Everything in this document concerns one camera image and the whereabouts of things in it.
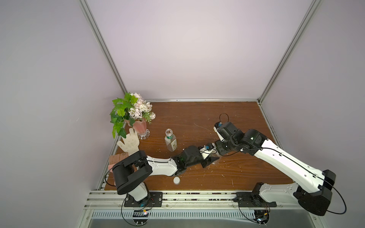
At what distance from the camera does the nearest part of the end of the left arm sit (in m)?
0.63

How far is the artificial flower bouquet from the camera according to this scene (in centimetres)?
74

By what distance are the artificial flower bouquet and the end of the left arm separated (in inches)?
10.5
